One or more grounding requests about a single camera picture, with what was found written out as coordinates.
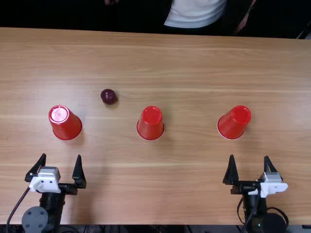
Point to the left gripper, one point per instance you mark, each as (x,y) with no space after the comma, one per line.
(69,188)

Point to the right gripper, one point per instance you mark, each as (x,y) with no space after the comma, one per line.
(243,187)

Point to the red cup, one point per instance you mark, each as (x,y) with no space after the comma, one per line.
(150,125)
(233,123)
(65,126)

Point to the dark purple ball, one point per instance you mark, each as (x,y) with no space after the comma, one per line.
(108,96)

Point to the person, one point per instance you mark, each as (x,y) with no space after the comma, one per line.
(194,12)

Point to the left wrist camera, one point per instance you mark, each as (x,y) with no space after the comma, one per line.
(46,180)

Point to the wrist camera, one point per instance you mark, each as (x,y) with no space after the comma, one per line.
(46,180)
(272,185)

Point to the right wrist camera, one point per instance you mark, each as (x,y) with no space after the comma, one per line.
(272,185)

